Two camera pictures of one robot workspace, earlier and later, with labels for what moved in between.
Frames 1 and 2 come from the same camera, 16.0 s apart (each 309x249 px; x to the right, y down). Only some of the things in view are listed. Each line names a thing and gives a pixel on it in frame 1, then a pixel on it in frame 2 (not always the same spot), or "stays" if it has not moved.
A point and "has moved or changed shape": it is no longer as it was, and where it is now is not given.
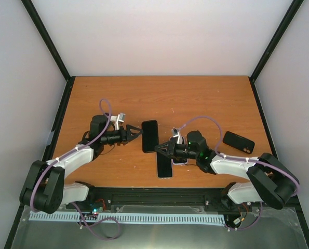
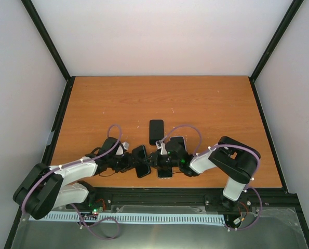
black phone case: (150, 137) has moved or changed shape
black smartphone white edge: (164, 167) stays
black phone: (238, 142) → (143, 170)
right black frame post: (280, 31) stays
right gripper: (167, 144) → (155, 163)
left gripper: (123, 138) → (129, 164)
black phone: (150, 138) has moved or changed shape
